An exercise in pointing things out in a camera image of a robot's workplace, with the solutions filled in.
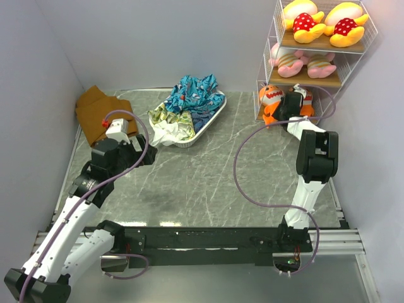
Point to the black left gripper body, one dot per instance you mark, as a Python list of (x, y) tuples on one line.
[(128, 156)]

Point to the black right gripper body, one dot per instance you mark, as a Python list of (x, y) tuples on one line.
[(280, 110)]

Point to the orange fox plush toy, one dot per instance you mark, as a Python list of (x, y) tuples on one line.
[(307, 108)]

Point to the orange whale plush toy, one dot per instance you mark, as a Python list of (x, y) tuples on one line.
[(270, 96)]

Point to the pink pig plush striped shirt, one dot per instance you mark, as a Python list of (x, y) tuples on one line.
[(289, 62)]

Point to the yellow plush red dotted dress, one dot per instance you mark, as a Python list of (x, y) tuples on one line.
[(345, 24)]

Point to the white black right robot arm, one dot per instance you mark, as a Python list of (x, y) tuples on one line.
[(316, 164)]

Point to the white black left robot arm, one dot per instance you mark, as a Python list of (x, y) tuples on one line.
[(51, 271)]

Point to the green white patterned cloth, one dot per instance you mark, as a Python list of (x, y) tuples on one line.
[(169, 127)]

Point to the white plastic laundry basket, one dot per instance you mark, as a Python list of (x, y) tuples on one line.
[(202, 123)]

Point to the brown folded cloth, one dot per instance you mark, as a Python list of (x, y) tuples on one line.
[(91, 110)]

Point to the blue patterned cloth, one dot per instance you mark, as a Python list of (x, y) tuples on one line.
[(197, 95)]

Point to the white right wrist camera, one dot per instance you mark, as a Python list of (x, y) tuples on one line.
[(300, 91)]

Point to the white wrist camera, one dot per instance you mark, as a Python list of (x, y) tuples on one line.
[(117, 130), (300, 91)]

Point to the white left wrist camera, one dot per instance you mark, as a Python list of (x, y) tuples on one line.
[(117, 130)]

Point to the white wire wooden shelf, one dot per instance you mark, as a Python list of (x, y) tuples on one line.
[(316, 44)]

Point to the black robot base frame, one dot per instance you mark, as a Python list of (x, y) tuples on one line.
[(169, 246)]

